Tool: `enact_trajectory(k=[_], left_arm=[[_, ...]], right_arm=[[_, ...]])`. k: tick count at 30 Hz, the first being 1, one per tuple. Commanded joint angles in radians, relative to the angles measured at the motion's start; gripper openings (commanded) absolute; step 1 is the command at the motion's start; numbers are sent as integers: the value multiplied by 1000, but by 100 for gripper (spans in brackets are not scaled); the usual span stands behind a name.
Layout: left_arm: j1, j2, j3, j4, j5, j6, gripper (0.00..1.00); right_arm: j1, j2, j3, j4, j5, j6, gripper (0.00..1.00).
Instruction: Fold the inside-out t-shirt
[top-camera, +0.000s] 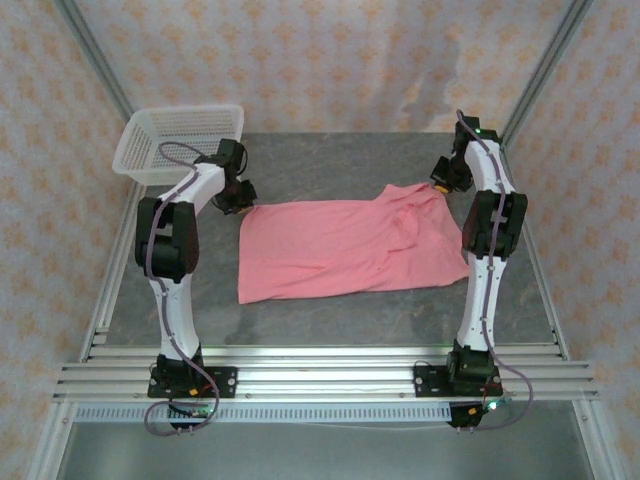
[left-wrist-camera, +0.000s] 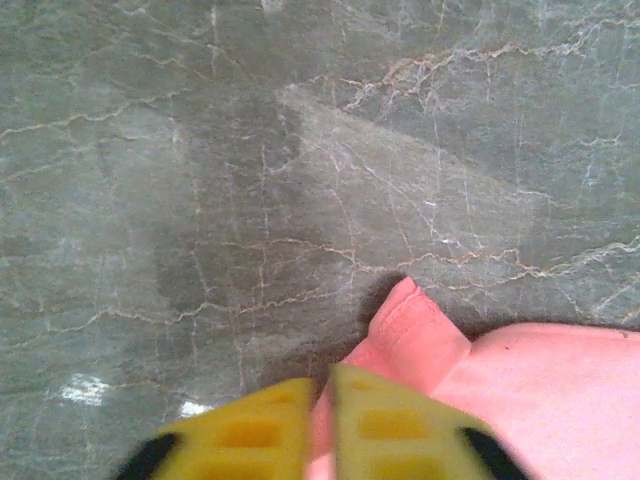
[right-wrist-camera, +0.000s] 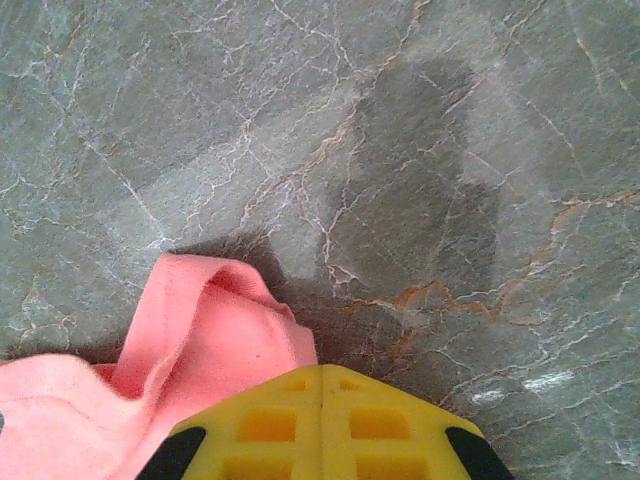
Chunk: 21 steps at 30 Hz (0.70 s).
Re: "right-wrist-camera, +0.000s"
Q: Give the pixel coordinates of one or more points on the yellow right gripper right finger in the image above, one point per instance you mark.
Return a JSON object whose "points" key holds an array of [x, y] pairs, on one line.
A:
{"points": [[380, 450]]}

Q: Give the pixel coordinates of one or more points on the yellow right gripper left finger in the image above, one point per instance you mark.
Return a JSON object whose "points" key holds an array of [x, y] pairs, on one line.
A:
{"points": [[280, 450]]}

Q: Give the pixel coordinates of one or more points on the pink t-shirt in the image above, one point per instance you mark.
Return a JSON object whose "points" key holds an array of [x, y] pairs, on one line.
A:
{"points": [[200, 325]]}

